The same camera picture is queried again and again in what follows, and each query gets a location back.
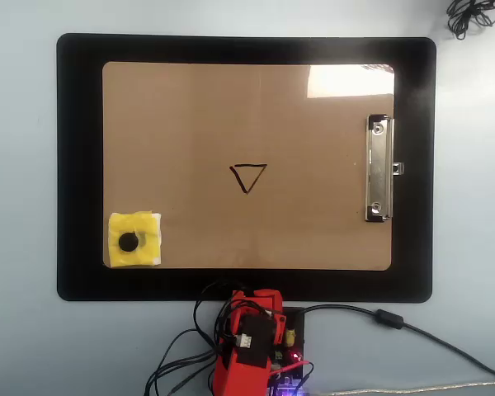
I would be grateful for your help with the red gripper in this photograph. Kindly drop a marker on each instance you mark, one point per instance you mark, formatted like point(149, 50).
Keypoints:
point(279, 328)

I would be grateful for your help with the yellow sponge with black knob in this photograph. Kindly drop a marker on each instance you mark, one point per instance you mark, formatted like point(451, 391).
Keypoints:
point(148, 231)

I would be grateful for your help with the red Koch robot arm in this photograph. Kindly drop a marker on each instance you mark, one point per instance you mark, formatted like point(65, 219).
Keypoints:
point(243, 371)

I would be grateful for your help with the black control board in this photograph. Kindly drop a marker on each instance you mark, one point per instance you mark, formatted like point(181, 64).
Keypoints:
point(297, 318)

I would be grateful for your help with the black marker triangle drawing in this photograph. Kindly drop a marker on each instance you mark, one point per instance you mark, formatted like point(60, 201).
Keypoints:
point(247, 166)

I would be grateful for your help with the silver metal clipboard clip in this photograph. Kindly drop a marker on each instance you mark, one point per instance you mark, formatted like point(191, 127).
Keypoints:
point(379, 165)

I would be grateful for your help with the brown hardboard clipboard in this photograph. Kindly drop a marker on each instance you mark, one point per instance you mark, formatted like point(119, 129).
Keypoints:
point(189, 123)

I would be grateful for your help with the black rectangular desk mat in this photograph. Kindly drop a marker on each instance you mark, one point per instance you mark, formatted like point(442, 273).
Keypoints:
point(78, 165)

